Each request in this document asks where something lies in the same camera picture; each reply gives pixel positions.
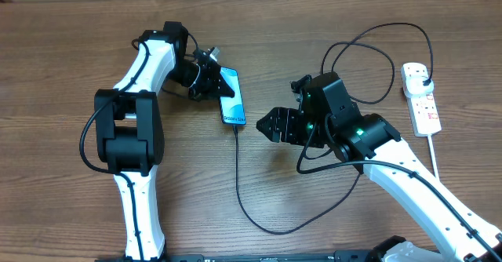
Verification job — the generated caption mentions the Samsung Galaxy smartphone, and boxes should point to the Samsung Galaxy smartphone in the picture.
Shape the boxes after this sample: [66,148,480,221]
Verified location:
[220,67,246,126]

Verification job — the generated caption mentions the black charger cable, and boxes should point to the black charger cable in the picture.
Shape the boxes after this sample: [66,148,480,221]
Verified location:
[231,22,435,236]

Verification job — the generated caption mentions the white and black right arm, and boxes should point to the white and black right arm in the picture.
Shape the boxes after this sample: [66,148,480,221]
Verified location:
[256,72,501,261]

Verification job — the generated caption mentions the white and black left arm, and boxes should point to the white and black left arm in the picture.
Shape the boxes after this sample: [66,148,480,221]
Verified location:
[88,21,246,261]

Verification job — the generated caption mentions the white charger plug adapter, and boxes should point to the white charger plug adapter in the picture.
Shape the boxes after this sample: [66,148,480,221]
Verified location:
[403,76,435,98]

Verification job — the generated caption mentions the white power strip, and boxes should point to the white power strip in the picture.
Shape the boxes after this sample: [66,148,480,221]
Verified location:
[401,62,442,136]

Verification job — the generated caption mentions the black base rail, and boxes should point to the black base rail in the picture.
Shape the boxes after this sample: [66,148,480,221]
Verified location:
[93,248,393,262]

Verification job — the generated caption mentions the white power strip cord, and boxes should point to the white power strip cord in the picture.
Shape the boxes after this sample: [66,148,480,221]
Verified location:
[426,134,441,180]

